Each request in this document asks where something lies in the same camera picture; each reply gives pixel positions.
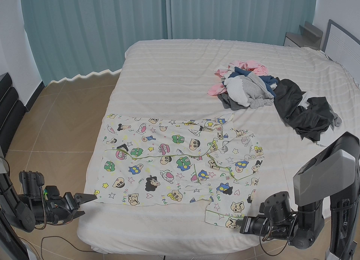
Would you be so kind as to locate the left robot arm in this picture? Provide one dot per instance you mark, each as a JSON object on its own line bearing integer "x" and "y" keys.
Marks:
{"x": 25, "y": 211}

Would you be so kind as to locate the grey bedside table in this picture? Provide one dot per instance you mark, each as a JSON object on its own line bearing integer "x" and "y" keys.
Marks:
{"x": 298, "y": 39}

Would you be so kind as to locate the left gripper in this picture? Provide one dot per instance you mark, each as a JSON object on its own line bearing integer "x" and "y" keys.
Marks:
{"x": 64, "y": 208}

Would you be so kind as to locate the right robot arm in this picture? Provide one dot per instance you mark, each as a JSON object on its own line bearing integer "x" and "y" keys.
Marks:
{"x": 323, "y": 174}

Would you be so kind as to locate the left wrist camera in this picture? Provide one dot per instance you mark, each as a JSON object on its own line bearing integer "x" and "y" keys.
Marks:
{"x": 52, "y": 192}

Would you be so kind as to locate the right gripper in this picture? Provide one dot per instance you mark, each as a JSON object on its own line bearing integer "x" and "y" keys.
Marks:
{"x": 254, "y": 225}

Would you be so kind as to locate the blue-green curtain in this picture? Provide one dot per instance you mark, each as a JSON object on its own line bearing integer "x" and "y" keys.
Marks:
{"x": 84, "y": 14}
{"x": 239, "y": 6}

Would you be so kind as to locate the bed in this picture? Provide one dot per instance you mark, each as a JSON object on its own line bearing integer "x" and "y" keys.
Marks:
{"x": 182, "y": 84}

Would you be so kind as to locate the grey garment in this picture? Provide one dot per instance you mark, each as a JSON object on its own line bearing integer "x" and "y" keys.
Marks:
{"x": 337, "y": 119}

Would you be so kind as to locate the pile of clothes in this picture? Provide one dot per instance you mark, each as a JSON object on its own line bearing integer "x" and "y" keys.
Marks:
{"x": 242, "y": 93}

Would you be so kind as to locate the white printed pyjama top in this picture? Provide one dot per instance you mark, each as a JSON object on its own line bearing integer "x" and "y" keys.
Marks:
{"x": 168, "y": 169}

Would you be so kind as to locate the black and white garment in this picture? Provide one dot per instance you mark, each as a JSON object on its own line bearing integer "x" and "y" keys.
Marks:
{"x": 292, "y": 107}

